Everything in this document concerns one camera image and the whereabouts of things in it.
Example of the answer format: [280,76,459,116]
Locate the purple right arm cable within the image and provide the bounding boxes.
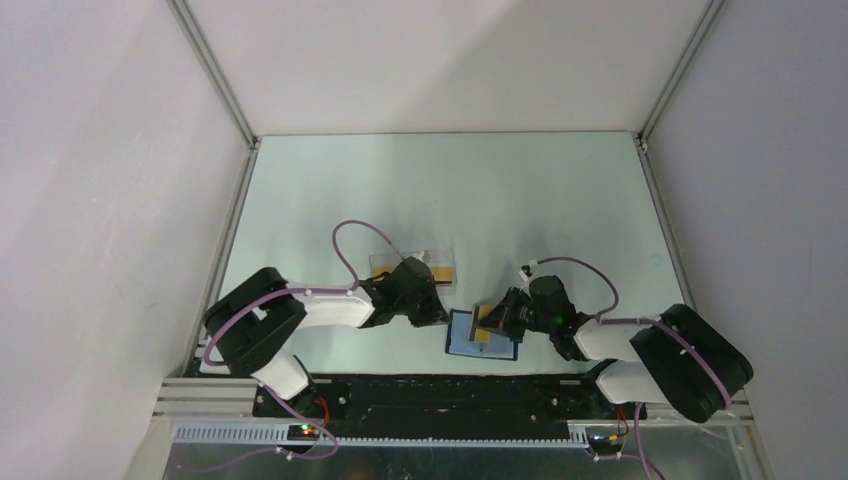
[529,256,733,480]

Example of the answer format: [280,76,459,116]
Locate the right electronics board with leds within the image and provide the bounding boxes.
[587,434,626,459]

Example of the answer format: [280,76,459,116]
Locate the blue leather card holder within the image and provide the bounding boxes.
[445,310,519,361]

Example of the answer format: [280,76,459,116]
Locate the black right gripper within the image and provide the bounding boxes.
[475,286,554,339]

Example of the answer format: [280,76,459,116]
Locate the gold card with black stripe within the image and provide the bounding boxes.
[468,304,495,346]

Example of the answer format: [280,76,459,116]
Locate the grey slotted cable duct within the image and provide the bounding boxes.
[173,422,589,449]

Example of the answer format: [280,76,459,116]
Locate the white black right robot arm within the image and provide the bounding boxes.
[475,275,754,423]

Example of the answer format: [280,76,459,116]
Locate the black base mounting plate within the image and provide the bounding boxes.
[293,374,637,440]

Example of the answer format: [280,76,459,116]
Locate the left electronics board with leds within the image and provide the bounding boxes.
[287,424,322,441]

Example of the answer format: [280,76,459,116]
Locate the electronics board with leds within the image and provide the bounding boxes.
[587,434,626,459]
[287,424,322,441]

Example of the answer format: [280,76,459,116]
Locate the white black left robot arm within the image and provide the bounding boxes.
[202,257,449,417]

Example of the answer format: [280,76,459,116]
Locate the clear plastic tray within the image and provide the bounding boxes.
[367,247,458,296]

